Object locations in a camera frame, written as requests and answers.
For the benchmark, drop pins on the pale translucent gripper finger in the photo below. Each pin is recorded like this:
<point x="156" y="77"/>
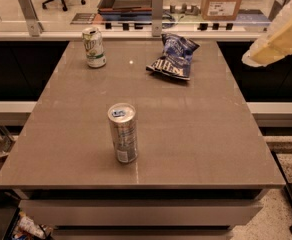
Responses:
<point x="279" y="17"/>

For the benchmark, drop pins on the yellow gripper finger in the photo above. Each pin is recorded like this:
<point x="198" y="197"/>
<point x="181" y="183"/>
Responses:
<point x="282" y="37"/>

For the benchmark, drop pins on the green white 7up can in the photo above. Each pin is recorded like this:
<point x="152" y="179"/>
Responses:
<point x="93" y="44"/>

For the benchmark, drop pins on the tall silver energy drink can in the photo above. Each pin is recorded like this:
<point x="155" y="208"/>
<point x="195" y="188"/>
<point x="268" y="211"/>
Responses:
<point x="122" y="121"/>

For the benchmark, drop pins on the cardboard box with label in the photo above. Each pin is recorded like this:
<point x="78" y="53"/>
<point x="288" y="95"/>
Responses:
<point x="220" y="9"/>

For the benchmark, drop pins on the blue chip bag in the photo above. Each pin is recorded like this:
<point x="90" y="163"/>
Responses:
<point x="176" y="57"/>

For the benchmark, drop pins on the white table drawer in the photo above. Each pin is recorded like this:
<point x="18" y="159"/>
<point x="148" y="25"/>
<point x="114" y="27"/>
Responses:
<point x="141" y="212"/>

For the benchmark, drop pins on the trash bin with wrappers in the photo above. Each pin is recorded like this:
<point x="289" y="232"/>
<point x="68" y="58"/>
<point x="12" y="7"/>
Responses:
<point x="24" y="227"/>

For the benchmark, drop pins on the middle metal glass bracket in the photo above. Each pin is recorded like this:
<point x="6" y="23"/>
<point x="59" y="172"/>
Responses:
<point x="157" y="12"/>

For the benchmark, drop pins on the metal glass bracket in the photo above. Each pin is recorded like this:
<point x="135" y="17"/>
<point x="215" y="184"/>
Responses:
<point x="157" y="12"/>
<point x="33" y="25"/>

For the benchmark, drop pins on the left metal glass bracket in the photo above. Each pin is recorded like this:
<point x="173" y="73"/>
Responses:
<point x="33" y="25"/>

